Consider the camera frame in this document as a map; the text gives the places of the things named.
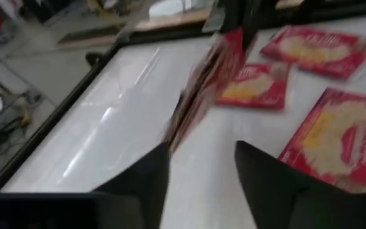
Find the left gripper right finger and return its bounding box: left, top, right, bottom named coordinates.
left=234, top=140, right=344, bottom=229

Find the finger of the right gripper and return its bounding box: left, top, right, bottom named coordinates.
left=242, top=0, right=262, bottom=50
left=222, top=0, right=243, bottom=32

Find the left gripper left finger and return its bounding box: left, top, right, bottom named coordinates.
left=91, top=142, right=172, bottom=229

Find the red popcorn bag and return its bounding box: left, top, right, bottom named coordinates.
left=163, top=27, right=257, bottom=154
left=259, top=24, right=366, bottom=81
left=277, top=87, right=366, bottom=195
left=215, top=61, right=291, bottom=111

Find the white bin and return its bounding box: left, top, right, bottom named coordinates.
left=147, top=0, right=217, bottom=19

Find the small yellow floor object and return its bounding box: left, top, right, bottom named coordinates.
left=20, top=106, right=33, bottom=127

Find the black hanging cable with loop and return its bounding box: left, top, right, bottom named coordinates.
left=85, top=51, right=104, bottom=67

